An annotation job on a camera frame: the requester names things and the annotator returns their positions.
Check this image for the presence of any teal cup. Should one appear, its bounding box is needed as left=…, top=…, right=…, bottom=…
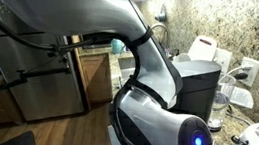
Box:
left=109, top=38, right=127, bottom=56

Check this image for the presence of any stainless steel appliance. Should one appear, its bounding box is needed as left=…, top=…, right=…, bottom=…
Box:
left=0, top=21, right=96, bottom=130

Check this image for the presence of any white switch plate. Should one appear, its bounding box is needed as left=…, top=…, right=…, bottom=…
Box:
left=211, top=46, right=234, bottom=75

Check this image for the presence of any white cutting board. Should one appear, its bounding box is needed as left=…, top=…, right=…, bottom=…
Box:
left=186, top=33, right=219, bottom=65

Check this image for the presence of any curved steel faucet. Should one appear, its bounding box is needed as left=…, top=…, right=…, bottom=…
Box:
left=147, top=22, right=174, bottom=52

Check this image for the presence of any black and white coffee machine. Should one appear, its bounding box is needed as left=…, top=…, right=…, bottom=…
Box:
left=164, top=56, right=223, bottom=125

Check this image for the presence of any white power cable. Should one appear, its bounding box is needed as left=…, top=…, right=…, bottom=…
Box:
left=218, top=60, right=253, bottom=88

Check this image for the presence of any white paper booklet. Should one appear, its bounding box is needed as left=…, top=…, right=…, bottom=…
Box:
left=228, top=85, right=256, bottom=110

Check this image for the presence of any dark grey hanging utensil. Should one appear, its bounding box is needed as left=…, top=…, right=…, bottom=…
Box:
left=153, top=2, right=171, bottom=24

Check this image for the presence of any kitchen sink basin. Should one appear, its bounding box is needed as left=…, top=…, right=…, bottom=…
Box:
left=114, top=54, right=140, bottom=84

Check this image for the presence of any white wall outlet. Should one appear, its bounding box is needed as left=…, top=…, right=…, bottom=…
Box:
left=238, top=56, right=259, bottom=88

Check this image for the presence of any black built-in microwave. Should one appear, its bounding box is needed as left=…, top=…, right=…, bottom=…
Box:
left=80, top=30, right=115, bottom=54

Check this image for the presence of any large white plate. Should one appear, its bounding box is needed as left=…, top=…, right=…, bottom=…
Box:
left=171, top=51, right=193, bottom=65

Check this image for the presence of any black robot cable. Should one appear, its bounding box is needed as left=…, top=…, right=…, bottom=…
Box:
left=0, top=0, right=158, bottom=145

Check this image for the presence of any black power plug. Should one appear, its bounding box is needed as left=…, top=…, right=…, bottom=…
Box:
left=232, top=71, right=249, bottom=82

